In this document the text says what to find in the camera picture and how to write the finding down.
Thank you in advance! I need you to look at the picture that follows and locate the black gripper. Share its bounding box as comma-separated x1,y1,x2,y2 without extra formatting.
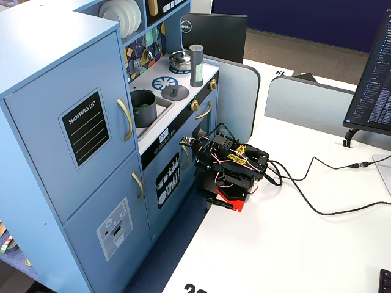
194,143,219,175

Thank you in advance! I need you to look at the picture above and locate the gray salt shaker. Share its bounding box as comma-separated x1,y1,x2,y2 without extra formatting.
189,44,205,88

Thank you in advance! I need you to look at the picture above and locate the black table clamp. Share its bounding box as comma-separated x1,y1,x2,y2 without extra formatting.
205,197,235,211

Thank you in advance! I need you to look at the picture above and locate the oven door with window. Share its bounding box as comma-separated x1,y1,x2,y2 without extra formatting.
189,97,219,165

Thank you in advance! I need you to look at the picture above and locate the dishwasher door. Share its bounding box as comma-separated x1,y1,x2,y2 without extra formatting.
142,143,196,242

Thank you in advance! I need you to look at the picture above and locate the gray desk divider panel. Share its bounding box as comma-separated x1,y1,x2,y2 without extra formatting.
203,56,261,144
264,75,391,150

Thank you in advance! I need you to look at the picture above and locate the gray pot lid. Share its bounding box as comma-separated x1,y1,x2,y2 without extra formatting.
161,84,189,101

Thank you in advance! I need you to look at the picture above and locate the gray toy pot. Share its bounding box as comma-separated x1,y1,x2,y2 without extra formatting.
130,89,158,128

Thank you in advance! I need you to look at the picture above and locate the steel pot with lid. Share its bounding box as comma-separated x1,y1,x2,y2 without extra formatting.
168,50,192,71

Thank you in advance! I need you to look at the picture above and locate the metal toy spatula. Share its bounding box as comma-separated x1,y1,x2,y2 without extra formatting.
131,45,144,73

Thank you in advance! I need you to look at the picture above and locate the metal toy ladle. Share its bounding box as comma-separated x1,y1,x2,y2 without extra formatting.
142,38,154,61

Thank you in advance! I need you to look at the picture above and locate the black Dell monitor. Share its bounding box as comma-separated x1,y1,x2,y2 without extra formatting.
180,13,248,64

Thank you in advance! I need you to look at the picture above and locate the fridge door with dispenser print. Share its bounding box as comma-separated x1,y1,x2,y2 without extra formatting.
63,151,152,293

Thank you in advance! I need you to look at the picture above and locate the black toy microwave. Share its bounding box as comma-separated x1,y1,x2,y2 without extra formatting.
146,0,190,27

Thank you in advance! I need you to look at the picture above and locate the large fridge door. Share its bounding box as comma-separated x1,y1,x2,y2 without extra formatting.
2,30,137,225

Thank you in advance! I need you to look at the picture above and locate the white toy plate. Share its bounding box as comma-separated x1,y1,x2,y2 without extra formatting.
131,0,142,31
122,0,137,35
98,0,131,39

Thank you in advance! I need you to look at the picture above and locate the silver stand plate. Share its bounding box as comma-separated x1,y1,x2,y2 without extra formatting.
371,154,391,195

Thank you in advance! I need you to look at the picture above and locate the blue toy kitchen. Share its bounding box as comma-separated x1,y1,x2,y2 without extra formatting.
0,0,221,293

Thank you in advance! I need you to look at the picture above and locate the monitor showing code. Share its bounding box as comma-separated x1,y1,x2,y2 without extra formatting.
342,9,391,137

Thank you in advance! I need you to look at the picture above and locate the colorful small package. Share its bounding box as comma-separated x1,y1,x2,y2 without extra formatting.
0,234,13,254

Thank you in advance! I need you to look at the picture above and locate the black keyboard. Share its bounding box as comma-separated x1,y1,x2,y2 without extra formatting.
378,268,391,293

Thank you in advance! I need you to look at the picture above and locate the gold curved door handle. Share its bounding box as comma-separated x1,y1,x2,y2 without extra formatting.
131,172,145,201
181,144,191,170
117,97,134,142

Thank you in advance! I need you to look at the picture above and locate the red robot base plate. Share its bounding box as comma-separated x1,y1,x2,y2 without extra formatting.
216,186,247,214

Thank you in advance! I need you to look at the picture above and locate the gold oven door handle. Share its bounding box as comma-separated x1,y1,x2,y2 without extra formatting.
194,100,213,120

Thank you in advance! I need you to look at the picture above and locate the thick black cable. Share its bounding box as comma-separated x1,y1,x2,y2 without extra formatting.
268,160,391,216

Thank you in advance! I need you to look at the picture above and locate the thin black USB cable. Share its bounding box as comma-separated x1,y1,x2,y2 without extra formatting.
210,123,373,187

